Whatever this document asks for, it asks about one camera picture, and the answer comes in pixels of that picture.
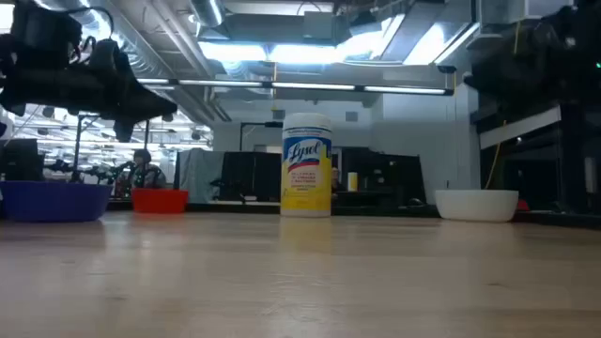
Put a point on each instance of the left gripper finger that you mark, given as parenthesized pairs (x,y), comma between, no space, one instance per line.
(143,105)
(125,130)

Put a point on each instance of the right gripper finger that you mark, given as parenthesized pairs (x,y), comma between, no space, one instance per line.
(486,82)

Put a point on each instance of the blue plastic cup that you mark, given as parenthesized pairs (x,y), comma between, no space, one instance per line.
(51,202)

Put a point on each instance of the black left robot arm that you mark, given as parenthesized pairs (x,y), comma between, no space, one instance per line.
(4,94)

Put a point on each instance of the person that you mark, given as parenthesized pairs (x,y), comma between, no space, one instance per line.
(335,180)
(143,173)

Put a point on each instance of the black background robot arms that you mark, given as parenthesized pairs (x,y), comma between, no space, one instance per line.
(101,173)

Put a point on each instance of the red plastic bowl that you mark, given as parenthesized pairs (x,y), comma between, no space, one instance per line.
(159,202)

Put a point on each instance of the grey cloth cover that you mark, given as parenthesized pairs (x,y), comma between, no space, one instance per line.
(197,173)

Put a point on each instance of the white plastic bowl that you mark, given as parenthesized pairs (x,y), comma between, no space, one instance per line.
(476,205)

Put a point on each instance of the small red object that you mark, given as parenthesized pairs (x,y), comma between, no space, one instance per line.
(523,205)

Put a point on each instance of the long ceiling light bar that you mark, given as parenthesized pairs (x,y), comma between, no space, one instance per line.
(310,86)

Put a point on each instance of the Lysol wipes canister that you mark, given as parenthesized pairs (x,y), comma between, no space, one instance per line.
(306,178)

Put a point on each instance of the black background stand post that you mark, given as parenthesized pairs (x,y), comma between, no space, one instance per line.
(76,150)

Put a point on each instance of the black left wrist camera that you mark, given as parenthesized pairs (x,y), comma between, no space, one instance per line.
(44,37)

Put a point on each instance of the black bent stand frame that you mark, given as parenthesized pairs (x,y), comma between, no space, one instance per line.
(241,136)

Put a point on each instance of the silver ventilation duct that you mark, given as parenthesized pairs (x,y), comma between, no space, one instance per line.
(206,11)

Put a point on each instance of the black aluminium table frame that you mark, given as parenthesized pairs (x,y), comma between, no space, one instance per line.
(375,210)

